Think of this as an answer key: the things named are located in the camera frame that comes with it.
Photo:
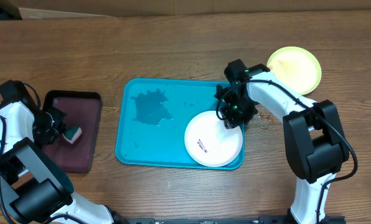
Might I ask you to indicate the cardboard board at back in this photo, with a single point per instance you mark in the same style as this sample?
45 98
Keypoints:
187 7

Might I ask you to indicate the teal plastic tray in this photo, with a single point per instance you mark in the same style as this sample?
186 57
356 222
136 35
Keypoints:
154 116

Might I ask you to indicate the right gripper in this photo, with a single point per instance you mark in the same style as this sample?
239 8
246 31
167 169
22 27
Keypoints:
234 122

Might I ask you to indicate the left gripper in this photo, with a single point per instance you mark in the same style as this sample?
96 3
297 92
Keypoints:
49 138

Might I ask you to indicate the white plate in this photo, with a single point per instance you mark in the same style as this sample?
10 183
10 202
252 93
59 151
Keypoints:
210 143

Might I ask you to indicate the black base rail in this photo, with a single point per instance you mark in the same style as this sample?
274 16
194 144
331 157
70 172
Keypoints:
260 220

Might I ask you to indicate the yellow-green plate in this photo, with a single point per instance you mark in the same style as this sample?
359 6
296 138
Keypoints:
297 68

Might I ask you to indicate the black object top left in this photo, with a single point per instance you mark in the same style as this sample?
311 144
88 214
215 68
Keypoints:
8 11

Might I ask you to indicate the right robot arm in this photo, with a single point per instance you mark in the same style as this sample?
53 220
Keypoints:
316 149

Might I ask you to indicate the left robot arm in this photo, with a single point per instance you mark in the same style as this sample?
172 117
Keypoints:
33 188

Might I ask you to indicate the pink and green sponge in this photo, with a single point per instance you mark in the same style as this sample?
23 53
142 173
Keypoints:
71 134

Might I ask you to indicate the black tray with maroon liquid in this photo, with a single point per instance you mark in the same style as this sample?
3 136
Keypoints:
82 109

